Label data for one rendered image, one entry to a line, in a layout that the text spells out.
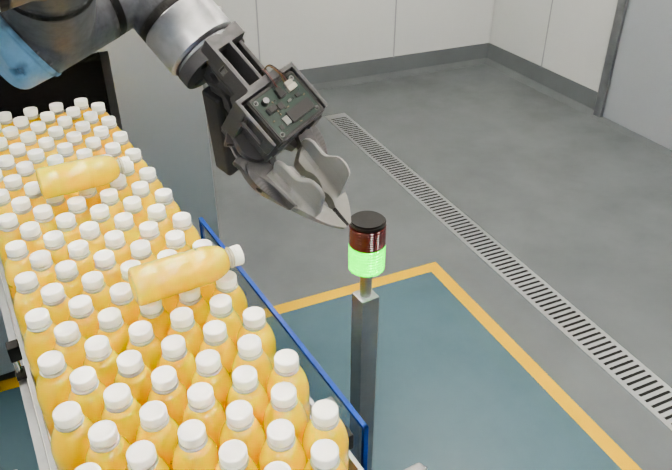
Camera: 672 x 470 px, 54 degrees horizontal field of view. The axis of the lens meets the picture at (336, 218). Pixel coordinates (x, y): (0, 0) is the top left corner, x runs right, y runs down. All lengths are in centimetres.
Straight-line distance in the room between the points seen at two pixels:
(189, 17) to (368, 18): 478
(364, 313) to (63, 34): 78
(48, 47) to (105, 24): 6
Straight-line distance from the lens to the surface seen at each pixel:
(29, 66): 61
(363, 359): 127
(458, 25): 585
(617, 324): 306
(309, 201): 63
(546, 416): 257
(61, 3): 55
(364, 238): 109
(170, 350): 111
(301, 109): 60
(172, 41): 63
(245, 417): 99
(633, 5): 483
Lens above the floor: 184
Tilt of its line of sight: 31 degrees down
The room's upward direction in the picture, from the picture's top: straight up
